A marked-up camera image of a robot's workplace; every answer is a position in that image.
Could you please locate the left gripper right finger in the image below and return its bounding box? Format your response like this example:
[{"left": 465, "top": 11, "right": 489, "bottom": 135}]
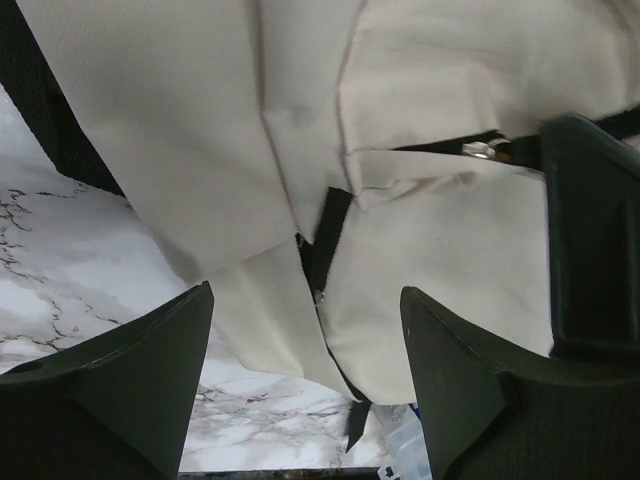
[{"left": 400, "top": 287, "right": 639, "bottom": 479}]

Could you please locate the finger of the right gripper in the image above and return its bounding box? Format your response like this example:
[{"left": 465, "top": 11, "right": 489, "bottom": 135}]
[{"left": 541, "top": 115, "right": 639, "bottom": 360}]

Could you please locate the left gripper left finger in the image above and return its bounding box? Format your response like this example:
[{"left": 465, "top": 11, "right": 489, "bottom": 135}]
[{"left": 1, "top": 283, "right": 214, "bottom": 479}]

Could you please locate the cream canvas backpack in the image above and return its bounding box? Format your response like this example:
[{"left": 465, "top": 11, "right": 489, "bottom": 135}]
[{"left": 0, "top": 0, "right": 640, "bottom": 451}]

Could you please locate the clear plastic parts box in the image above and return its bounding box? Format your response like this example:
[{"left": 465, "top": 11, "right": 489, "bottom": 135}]
[{"left": 373, "top": 404, "right": 433, "bottom": 480}]

